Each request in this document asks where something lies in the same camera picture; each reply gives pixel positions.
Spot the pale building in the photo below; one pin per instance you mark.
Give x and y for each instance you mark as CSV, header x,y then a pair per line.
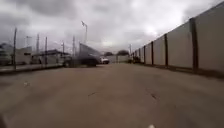
x,y
23,55

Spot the row of poles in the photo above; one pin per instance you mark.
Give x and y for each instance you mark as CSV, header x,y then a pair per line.
x,y
14,50

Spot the tree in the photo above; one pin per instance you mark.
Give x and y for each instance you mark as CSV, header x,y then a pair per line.
x,y
122,52

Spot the low building with dark roof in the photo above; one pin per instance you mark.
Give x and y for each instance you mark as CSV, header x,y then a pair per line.
x,y
51,55

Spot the grey-brown concrete road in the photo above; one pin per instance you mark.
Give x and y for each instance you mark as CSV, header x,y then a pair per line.
x,y
110,93

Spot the street lamp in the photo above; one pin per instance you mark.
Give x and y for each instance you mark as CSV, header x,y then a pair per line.
x,y
86,33

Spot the dark truck with grey box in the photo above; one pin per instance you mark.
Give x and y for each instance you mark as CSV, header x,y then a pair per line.
x,y
87,56

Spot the white car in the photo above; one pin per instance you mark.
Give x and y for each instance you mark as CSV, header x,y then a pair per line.
x,y
104,60

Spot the pale wall with dark posts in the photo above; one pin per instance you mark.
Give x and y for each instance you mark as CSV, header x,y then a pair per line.
x,y
180,46

